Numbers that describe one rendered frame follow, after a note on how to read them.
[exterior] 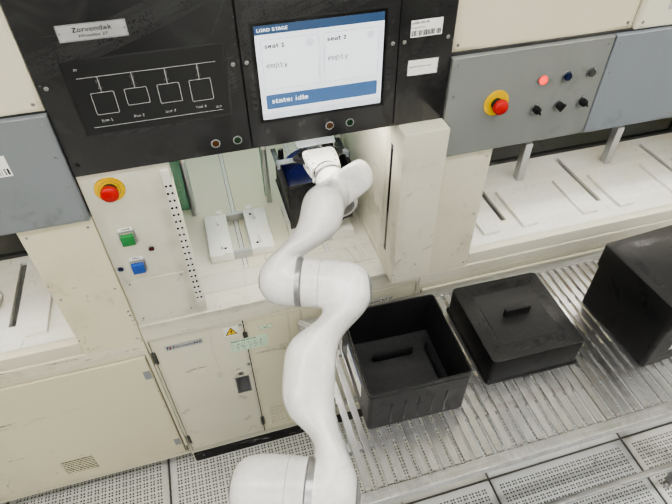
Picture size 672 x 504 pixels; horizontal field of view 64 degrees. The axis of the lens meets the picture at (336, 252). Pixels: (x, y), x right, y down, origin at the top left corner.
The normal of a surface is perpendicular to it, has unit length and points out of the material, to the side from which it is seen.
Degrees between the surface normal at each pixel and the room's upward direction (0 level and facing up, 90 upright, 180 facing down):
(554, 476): 0
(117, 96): 90
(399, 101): 90
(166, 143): 90
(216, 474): 0
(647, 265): 0
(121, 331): 90
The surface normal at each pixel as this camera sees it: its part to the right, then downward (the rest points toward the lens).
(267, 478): -0.04, -0.61
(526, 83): 0.28, 0.66
